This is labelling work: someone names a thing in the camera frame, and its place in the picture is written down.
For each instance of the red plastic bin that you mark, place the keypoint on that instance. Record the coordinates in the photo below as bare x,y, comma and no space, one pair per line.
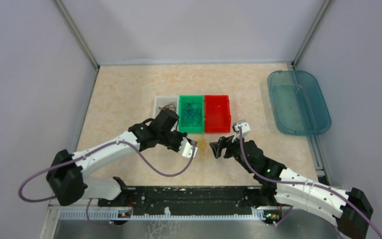
217,114

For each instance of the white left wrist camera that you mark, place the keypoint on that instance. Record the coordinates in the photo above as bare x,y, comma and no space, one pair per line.
188,148

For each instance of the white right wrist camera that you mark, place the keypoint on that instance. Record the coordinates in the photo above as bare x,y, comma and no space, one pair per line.
241,129

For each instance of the right aluminium frame post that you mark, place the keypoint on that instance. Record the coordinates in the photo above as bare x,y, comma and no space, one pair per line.
325,7

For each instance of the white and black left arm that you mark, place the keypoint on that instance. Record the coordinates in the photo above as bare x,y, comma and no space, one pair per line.
70,177

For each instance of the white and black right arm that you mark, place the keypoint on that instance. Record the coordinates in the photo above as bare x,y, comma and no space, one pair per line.
349,211

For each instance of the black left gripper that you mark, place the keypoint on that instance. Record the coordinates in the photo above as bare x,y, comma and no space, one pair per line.
181,135

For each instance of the green plastic bin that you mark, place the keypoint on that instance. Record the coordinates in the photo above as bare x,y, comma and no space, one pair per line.
191,114

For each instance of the white plastic bin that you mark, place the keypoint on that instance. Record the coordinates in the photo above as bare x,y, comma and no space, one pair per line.
165,102

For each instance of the white slotted cable duct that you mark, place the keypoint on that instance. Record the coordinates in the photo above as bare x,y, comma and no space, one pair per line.
115,215

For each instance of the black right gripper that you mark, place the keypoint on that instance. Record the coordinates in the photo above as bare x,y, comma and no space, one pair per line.
217,146

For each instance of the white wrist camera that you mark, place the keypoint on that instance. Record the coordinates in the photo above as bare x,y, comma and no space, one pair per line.
188,148
241,129

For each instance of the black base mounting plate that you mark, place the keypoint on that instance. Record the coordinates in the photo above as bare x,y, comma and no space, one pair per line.
192,201

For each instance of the teal transparent plastic basin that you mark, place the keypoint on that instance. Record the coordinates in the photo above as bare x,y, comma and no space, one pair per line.
298,104

